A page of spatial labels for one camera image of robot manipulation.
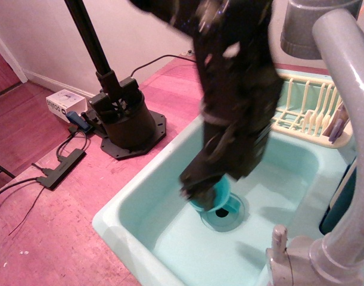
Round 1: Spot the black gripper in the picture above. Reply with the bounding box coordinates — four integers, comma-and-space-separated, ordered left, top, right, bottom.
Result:
179, 17, 282, 210

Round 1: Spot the teal plastic cup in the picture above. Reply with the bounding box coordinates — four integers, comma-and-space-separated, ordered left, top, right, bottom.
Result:
189, 176, 241, 213

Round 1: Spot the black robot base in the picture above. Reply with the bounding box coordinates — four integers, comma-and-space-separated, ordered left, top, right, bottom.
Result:
81, 70, 166, 160

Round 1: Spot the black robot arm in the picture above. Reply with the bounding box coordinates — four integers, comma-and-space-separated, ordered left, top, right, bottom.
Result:
66, 1, 283, 211

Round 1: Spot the sink drain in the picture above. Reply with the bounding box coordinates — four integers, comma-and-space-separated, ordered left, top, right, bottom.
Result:
200, 193, 248, 232

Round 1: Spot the light teal toy sink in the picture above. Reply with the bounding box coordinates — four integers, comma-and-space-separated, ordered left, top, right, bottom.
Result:
92, 118, 354, 285

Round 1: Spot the cream dish drying rack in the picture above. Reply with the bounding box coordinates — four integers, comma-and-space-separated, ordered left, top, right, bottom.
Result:
272, 70, 353, 148

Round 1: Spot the purple utensil in rack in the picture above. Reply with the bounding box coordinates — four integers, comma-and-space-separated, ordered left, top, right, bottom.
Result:
329, 103, 350, 144

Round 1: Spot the grey toy faucet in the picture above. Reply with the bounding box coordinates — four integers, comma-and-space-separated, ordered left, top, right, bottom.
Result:
266, 1, 364, 285

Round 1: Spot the black usb hub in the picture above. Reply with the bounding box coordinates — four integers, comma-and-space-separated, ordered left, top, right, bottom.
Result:
32, 148, 86, 191

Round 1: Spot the white cardboard box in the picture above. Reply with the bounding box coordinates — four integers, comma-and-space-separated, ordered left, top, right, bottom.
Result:
46, 89, 87, 123

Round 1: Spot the blue clamp handle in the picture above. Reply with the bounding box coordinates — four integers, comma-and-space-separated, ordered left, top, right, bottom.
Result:
66, 111, 91, 132

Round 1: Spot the thin black wire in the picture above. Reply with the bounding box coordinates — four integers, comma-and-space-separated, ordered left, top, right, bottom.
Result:
8, 188, 45, 237

